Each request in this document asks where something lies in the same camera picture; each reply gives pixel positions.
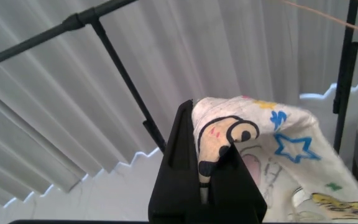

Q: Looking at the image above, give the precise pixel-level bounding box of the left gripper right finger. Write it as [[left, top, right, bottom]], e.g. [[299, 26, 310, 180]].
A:
[[206, 142, 267, 223]]

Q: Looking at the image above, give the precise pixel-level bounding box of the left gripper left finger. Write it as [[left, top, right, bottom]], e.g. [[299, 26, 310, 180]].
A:
[[147, 99, 211, 223]]

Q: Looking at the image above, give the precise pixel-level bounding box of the cream printed shirt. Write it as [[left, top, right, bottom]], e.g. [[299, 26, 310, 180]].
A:
[[191, 95, 358, 223]]

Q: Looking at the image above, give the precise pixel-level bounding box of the black clothes rack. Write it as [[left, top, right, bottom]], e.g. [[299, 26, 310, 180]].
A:
[[0, 0, 358, 154]]

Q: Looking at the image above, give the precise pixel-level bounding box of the pink clothes hanger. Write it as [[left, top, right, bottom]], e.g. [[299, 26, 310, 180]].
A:
[[281, 0, 358, 34]]

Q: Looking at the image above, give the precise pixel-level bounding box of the white curtain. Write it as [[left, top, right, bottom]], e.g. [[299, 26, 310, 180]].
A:
[[0, 0, 358, 215]]

